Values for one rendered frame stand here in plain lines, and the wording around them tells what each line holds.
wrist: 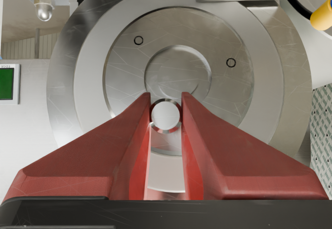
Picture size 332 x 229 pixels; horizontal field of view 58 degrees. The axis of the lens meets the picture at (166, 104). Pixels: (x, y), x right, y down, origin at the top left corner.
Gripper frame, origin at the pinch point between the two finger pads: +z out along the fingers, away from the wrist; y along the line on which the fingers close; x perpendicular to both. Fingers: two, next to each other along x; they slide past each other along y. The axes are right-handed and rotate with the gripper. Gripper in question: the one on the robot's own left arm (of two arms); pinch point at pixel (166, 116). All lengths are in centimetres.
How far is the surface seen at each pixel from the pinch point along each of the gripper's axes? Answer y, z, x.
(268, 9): -5.8, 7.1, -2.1
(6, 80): 26.8, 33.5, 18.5
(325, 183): -18.8, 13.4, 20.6
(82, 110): 4.5, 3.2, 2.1
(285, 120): -6.4, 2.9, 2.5
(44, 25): 136, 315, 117
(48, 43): 144, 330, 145
